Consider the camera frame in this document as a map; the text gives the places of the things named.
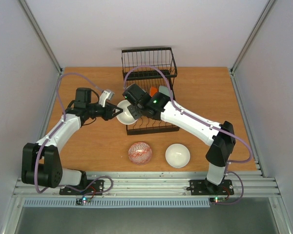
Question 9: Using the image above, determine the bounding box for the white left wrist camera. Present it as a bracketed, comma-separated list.
[98, 89, 115, 107]

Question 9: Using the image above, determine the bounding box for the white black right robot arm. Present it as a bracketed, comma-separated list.
[123, 84, 236, 195]

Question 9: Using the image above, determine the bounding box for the aluminium rail frame front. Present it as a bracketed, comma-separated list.
[12, 170, 281, 198]

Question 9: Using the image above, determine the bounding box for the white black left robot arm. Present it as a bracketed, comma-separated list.
[21, 88, 122, 194]

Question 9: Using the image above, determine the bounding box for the plain mint green bowl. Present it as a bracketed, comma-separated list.
[158, 85, 170, 97]

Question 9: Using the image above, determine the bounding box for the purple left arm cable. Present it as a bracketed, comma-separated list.
[35, 72, 114, 195]

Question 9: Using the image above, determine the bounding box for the black wire dish rack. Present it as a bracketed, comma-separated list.
[121, 47, 179, 136]

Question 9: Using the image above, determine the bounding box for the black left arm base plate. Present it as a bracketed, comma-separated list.
[59, 179, 105, 196]

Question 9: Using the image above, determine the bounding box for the green circuit board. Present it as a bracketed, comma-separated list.
[75, 197, 92, 205]
[209, 196, 227, 203]

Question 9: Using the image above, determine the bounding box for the beige floral bowl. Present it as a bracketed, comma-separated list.
[116, 100, 137, 125]

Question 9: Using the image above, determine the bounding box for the orange bowl white inside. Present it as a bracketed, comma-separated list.
[149, 86, 159, 97]

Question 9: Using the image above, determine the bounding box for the grey slotted cable duct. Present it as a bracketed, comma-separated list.
[23, 198, 210, 209]

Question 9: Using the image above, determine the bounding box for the red white patterned bowl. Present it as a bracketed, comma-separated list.
[128, 141, 152, 165]

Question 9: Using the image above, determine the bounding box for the right green circuit board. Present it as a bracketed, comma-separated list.
[209, 196, 227, 203]

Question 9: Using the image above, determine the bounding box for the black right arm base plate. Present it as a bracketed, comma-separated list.
[186, 179, 234, 195]

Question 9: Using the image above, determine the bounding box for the left green circuit board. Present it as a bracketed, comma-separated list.
[75, 197, 92, 205]

